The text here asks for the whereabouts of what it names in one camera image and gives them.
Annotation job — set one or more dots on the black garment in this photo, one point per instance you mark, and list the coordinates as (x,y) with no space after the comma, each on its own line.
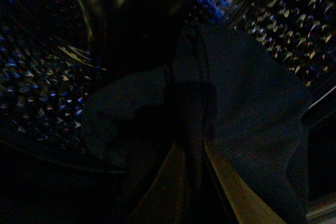
(221,86)

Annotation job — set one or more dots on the perforated steel drum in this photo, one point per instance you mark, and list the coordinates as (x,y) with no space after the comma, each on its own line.
(56,53)

